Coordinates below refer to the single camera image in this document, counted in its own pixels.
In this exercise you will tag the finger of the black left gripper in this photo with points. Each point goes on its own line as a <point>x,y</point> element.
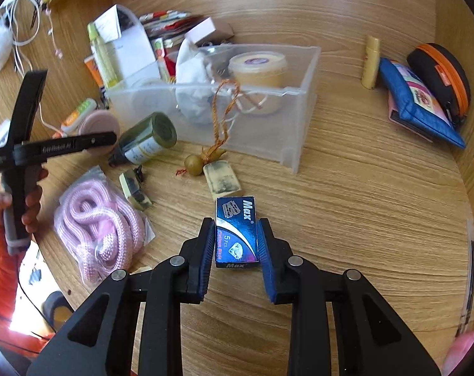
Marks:
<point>39,152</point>

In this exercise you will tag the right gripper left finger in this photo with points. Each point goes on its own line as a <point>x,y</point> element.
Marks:
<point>98,339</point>

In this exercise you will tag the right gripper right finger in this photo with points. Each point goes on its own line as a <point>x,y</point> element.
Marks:
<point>371,338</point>

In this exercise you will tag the pink round portable fan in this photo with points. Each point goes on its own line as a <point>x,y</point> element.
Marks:
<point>100,121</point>

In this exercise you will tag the dark green spray bottle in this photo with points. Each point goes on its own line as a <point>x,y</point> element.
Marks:
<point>144,140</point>

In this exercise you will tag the translucent white round jar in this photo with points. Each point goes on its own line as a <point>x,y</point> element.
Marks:
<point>149,96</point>

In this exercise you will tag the wooden gourd charm with cord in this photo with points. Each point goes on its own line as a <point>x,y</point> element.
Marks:
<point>220,126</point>

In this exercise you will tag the blue Max razor box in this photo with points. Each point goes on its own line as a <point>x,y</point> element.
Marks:
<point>236,244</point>

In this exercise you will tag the white fleece pouch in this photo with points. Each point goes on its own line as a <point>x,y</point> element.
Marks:
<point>194,69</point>

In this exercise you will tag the worn rectangular eraser block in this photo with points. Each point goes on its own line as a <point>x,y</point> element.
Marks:
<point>221,179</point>

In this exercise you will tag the cream jar with purple label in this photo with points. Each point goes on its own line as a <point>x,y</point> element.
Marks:
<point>261,69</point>

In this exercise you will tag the person right hand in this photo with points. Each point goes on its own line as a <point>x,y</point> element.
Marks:
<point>457,351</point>

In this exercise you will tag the white printed label sheet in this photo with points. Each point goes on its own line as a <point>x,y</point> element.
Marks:
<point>4,132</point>

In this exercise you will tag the orange green lotion tube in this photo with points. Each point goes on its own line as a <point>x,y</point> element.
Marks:
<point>75,118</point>

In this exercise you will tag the metal nail clipper tools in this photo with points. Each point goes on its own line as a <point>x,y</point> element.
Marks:
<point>103,100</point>

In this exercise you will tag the small yellow black clip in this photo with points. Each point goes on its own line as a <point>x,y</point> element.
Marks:
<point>131,184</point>

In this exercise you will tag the orange small box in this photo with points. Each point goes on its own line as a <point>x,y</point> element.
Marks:
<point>91,65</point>

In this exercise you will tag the yellow-green spray bottle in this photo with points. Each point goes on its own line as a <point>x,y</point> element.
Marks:
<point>101,56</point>

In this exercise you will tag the white folded paper document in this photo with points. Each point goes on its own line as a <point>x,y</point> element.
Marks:
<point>127,44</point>

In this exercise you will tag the fruit pattern box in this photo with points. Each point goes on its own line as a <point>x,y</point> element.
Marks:
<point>159,51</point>

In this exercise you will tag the stack of books and cards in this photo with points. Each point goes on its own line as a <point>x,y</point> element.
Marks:
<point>169,27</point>

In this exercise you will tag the white cardboard box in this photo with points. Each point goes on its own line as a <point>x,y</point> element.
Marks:
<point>210,30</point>

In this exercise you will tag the clear plastic storage bin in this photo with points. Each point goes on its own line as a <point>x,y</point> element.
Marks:
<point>279,136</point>

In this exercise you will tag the blue patchwork pencil pouch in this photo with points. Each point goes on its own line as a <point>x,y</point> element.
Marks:
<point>411,105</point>

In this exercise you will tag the black orange zip case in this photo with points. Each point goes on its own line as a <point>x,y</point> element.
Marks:
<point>445,78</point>

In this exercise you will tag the small yellow lotion bottle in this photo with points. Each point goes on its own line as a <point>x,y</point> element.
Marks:
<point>371,62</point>

